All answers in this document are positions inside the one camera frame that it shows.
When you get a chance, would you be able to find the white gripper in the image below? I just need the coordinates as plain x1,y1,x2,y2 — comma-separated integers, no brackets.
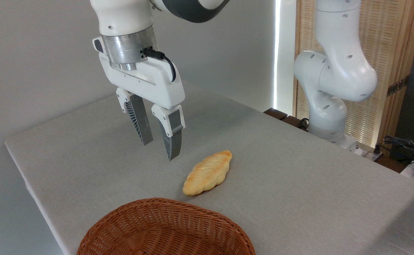
99,53,186,161

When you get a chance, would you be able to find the golden braided bread roll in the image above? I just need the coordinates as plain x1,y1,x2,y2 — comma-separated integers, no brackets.
183,150,233,196

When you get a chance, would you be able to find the brown woven wicker basket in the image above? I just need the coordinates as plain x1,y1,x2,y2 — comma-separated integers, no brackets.
76,198,256,255

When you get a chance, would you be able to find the dark brown wooden board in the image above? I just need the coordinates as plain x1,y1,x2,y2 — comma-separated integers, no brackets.
263,108,309,132

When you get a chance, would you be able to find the grey tablecloth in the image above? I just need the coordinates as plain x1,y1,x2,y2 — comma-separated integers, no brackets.
5,81,414,255

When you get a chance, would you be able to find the vertical white light strip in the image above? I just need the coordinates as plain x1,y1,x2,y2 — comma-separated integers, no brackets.
272,0,282,111

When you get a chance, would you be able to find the white power strip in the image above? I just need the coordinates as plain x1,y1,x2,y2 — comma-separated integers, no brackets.
355,146,384,162

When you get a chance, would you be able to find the metal screen hinge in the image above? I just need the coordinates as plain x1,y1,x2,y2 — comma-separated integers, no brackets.
386,75,410,97

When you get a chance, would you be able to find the wooden slatted folding screen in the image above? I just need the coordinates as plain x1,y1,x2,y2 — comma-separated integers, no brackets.
293,0,414,151

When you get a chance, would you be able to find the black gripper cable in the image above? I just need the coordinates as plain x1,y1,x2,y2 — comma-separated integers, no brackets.
142,47,177,83

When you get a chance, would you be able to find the black cable bundle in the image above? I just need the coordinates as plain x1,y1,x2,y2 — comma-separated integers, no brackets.
374,135,414,168

